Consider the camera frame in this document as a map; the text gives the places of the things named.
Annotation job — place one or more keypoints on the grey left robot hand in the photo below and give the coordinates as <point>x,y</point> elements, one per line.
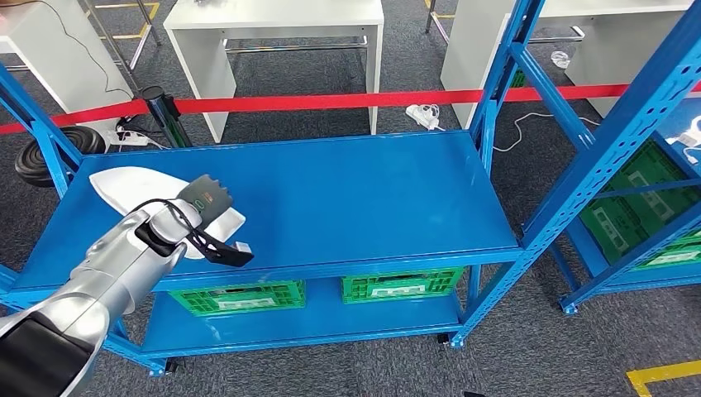
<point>211,196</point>

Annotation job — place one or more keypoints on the white plastic shell part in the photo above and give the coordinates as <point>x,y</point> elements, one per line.
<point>131,186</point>

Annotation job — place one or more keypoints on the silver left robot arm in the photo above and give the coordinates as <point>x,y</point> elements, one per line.
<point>109,274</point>

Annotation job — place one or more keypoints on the blue steel shelf rack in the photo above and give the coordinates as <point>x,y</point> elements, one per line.
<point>580,296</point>
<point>356,192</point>

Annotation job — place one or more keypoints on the white power strip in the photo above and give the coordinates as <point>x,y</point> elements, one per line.
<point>422,116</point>
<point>130,138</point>

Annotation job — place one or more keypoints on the green plastic crate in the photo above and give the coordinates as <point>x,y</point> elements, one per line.
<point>241,301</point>
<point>630,219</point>
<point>519,78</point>
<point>402,287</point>
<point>673,257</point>

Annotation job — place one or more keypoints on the red barrier belt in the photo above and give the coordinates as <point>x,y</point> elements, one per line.
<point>328,101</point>

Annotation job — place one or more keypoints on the black round rubber base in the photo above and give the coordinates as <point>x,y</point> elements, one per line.
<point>35,161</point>

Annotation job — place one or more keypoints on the white table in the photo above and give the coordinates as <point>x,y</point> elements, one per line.
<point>55,66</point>
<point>471,55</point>
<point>274,13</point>

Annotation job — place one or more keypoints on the clear plastic bag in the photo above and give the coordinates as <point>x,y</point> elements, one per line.
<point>559,59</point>

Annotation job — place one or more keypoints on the white power adapter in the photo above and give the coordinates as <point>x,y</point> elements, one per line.
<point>691,140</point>

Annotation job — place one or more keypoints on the yellow floor tape square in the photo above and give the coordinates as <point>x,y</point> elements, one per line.
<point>662,372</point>

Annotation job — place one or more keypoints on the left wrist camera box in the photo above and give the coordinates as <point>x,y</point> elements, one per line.
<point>230,256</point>

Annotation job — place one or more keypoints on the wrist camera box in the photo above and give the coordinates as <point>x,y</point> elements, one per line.
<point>474,394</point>
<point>230,256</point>

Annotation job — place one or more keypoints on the black stanchion post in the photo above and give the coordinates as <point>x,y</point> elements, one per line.
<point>164,118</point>

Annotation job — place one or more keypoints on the chrome steel frame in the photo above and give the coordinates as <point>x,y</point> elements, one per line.
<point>296,45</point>
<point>111,44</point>
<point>558,37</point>

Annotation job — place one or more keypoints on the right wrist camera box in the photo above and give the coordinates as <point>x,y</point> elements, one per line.
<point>474,394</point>

